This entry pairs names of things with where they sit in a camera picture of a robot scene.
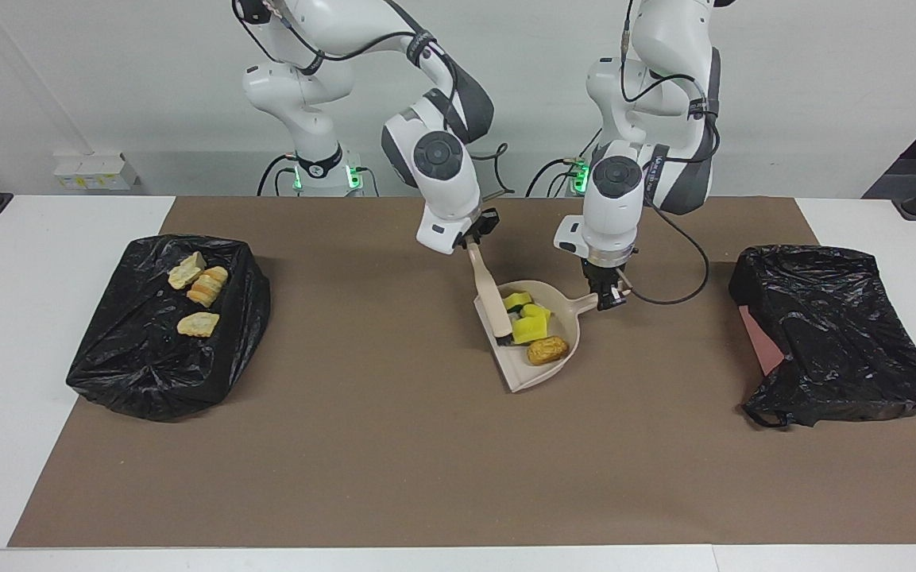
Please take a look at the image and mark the beige hand brush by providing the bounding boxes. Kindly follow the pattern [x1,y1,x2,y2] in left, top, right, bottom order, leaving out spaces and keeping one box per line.
[466,242,516,348]

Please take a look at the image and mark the brown bread piece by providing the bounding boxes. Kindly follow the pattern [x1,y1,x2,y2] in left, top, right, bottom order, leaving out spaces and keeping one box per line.
[527,336,570,366]

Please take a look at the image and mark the beige plastic dustpan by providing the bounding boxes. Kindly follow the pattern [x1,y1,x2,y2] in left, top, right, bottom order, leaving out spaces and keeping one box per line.
[473,280,624,394]

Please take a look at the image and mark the ridged orange yellow foam piece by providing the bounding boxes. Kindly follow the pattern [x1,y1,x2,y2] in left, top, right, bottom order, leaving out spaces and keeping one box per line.
[187,266,230,308]

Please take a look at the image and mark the round pale yellow foam piece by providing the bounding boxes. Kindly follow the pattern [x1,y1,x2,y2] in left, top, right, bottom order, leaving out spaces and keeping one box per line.
[176,312,220,338]

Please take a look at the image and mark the wedge pale yellow foam piece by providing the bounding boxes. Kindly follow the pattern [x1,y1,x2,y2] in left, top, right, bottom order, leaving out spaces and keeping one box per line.
[168,252,207,290]

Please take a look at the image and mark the crumpled black trash bag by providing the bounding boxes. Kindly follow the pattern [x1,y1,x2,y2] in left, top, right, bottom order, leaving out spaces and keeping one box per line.
[728,245,916,430]

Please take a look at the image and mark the bulky black trash bag bin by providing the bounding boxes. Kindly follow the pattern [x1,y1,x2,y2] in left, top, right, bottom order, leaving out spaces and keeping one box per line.
[66,234,272,422]

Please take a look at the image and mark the pink box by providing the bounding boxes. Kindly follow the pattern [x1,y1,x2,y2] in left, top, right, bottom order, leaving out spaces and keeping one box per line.
[738,306,786,374]

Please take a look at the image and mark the brown table mat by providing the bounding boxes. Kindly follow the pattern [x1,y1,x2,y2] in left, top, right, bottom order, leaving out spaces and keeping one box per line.
[7,196,916,549]

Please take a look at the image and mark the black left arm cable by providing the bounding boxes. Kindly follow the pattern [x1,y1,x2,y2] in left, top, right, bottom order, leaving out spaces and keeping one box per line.
[620,0,713,307]

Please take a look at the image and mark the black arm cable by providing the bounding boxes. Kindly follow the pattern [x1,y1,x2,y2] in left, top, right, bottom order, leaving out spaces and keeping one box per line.
[620,0,713,307]
[231,0,510,199]

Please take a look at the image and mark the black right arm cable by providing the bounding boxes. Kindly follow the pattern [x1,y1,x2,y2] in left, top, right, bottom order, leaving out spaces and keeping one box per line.
[231,0,510,199]

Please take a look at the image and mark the white wall socket box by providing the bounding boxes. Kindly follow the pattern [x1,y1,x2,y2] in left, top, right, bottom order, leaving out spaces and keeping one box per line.
[52,153,141,191]

